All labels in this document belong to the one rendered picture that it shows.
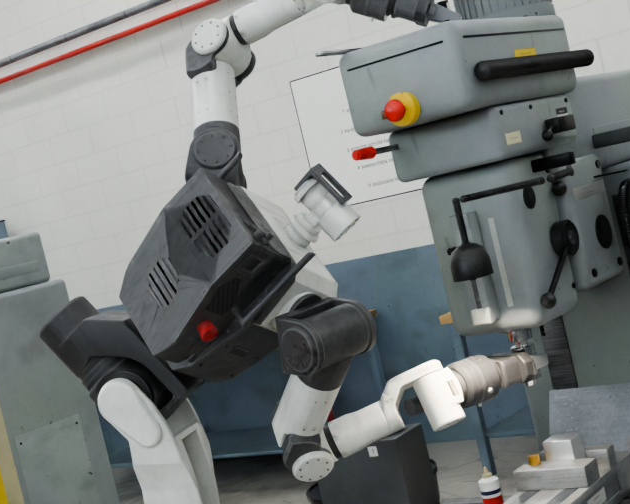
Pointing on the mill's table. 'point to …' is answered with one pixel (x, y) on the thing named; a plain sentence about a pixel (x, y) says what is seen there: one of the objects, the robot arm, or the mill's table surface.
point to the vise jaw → (557, 474)
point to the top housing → (451, 69)
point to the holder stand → (384, 473)
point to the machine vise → (618, 487)
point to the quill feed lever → (561, 242)
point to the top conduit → (484, 70)
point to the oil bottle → (490, 489)
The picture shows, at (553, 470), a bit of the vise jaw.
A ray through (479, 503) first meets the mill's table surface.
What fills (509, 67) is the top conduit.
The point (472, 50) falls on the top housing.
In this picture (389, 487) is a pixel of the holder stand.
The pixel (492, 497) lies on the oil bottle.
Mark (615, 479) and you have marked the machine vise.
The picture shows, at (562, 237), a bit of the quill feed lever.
